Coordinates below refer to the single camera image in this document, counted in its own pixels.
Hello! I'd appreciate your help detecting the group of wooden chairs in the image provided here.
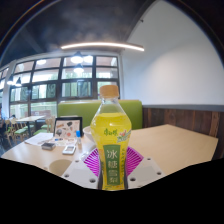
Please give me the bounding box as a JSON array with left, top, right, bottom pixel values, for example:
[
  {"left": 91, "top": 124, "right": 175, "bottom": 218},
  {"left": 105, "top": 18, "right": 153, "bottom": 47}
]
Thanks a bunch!
[{"left": 3, "top": 116, "right": 56, "bottom": 144}]

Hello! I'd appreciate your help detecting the wooden dining table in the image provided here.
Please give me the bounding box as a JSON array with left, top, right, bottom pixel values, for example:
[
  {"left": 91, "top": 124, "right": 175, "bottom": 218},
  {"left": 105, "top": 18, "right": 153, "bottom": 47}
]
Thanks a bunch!
[{"left": 14, "top": 115, "right": 46, "bottom": 134}]

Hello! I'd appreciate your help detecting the small blue-capped bottle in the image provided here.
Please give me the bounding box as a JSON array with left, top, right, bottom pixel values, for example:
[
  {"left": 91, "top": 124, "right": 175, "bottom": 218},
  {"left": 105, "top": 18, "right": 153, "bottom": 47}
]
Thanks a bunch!
[{"left": 75, "top": 130, "right": 83, "bottom": 150}]

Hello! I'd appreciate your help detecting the white paper sheet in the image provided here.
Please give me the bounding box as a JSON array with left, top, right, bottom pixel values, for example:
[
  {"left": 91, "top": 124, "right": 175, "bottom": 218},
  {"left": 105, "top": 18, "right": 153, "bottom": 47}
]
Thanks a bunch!
[{"left": 24, "top": 132, "right": 54, "bottom": 147}]

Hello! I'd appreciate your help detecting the group of black pendant lamps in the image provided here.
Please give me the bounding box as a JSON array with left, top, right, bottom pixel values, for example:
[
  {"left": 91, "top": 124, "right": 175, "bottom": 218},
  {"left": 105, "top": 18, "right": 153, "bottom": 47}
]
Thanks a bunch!
[{"left": 6, "top": 50, "right": 86, "bottom": 88}]

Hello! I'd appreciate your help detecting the large black-framed window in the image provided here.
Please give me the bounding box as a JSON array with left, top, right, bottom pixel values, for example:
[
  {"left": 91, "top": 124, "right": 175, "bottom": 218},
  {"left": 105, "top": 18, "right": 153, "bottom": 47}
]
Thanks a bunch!
[{"left": 0, "top": 54, "right": 120, "bottom": 121}]

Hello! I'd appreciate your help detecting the black-framed picture stand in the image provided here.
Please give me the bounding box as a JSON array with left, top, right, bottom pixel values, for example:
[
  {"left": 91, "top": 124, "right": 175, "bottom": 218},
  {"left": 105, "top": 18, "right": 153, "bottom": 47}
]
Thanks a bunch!
[{"left": 53, "top": 116, "right": 84, "bottom": 139}]

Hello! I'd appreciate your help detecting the green upholstered bench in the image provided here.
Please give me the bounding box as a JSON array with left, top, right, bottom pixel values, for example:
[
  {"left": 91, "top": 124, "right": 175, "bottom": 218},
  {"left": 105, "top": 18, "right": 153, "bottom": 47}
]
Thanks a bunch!
[{"left": 57, "top": 99, "right": 144, "bottom": 130}]

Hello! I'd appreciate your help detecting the small dark box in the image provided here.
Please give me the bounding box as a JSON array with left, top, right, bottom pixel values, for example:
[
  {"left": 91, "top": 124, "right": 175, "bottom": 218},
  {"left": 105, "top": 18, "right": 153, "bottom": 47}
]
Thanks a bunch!
[{"left": 40, "top": 141, "right": 57, "bottom": 151}]

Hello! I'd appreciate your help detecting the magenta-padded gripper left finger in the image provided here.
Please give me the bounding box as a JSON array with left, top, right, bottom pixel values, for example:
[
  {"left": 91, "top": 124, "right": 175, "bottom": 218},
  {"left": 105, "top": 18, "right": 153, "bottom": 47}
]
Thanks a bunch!
[{"left": 61, "top": 147, "right": 103, "bottom": 190}]

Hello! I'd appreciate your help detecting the small white flat device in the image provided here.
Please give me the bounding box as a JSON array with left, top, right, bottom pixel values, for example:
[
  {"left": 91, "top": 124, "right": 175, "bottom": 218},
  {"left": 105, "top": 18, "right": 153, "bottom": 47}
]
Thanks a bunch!
[{"left": 62, "top": 143, "right": 77, "bottom": 156}]

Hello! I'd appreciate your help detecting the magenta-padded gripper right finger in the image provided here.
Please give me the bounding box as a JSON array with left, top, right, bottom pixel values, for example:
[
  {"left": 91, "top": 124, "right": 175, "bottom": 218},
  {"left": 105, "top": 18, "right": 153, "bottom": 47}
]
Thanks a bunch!
[{"left": 125, "top": 145, "right": 167, "bottom": 190}]

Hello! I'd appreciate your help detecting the printed leaflet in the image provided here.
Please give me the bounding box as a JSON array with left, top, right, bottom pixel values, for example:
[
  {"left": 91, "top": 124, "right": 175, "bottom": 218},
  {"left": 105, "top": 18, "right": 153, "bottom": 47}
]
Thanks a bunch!
[{"left": 49, "top": 136, "right": 79, "bottom": 148}]

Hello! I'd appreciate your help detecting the yellow drink bottle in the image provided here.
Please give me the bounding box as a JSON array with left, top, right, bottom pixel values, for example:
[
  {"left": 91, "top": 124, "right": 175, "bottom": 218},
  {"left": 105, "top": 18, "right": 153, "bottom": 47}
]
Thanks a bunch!
[{"left": 90, "top": 84, "right": 133, "bottom": 192}]

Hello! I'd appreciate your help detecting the curved ceiling light strip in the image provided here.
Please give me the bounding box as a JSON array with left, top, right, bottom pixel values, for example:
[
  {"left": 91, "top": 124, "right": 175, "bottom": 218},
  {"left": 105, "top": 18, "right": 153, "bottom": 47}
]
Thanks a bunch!
[{"left": 60, "top": 41, "right": 146, "bottom": 53}]

